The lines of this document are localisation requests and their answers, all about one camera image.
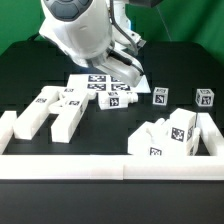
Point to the white chair seat part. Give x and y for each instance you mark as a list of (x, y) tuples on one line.
[(151, 139)]

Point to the white marker sheet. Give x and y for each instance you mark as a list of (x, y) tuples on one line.
[(103, 82)]

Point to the white U-shaped fence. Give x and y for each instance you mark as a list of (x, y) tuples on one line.
[(123, 167)]

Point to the white chair back frame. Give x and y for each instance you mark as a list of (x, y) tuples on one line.
[(68, 104)]

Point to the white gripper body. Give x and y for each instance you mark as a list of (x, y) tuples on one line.
[(113, 61)]

